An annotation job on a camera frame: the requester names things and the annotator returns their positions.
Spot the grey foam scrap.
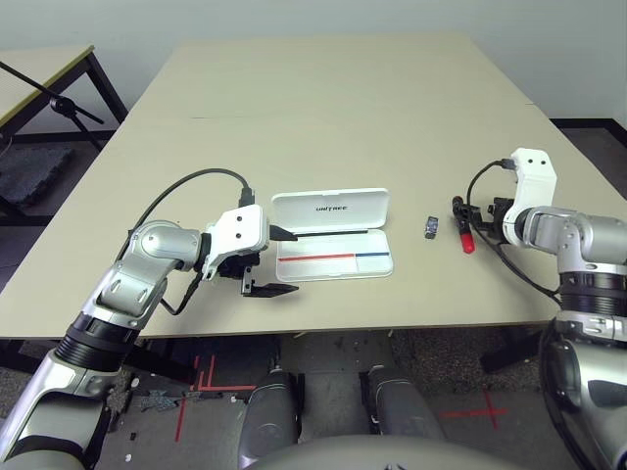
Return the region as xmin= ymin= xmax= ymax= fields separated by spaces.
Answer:
xmin=139 ymin=389 xmax=180 ymax=411

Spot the grey robot torso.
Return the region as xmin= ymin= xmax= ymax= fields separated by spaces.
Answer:
xmin=244 ymin=434 xmax=520 ymax=470

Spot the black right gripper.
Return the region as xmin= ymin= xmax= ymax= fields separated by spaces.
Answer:
xmin=453 ymin=197 xmax=515 ymax=241

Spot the grey left robot leg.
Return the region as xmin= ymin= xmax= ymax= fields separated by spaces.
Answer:
xmin=238 ymin=366 xmax=301 ymax=466

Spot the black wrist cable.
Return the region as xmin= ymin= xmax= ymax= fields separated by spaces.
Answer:
xmin=127 ymin=168 xmax=256 ymax=314
xmin=464 ymin=159 xmax=594 ymax=470

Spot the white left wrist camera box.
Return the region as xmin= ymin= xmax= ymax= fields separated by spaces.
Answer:
xmin=203 ymin=204 xmax=270 ymax=281

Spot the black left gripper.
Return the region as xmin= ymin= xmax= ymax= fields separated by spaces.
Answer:
xmin=217 ymin=226 xmax=300 ymax=299

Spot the red black whiteboard marker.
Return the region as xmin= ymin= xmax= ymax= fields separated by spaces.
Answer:
xmin=451 ymin=195 xmax=477 ymax=255

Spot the white Unitree pencil case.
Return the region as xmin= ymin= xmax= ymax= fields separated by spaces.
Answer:
xmin=270 ymin=187 xmax=396 ymax=284

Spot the beige side table black frame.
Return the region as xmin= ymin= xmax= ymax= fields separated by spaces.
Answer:
xmin=0 ymin=44 xmax=129 ymax=143

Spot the black foam floor mat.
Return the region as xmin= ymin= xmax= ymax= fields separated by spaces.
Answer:
xmin=0 ymin=146 xmax=77 ymax=205

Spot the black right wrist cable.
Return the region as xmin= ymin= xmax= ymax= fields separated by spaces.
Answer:
xmin=464 ymin=159 xmax=594 ymax=470

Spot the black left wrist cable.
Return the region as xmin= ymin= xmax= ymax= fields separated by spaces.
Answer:
xmin=127 ymin=168 xmax=256 ymax=314

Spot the black tripod stand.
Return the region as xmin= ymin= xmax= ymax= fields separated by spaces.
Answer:
xmin=0 ymin=61 xmax=105 ymax=148

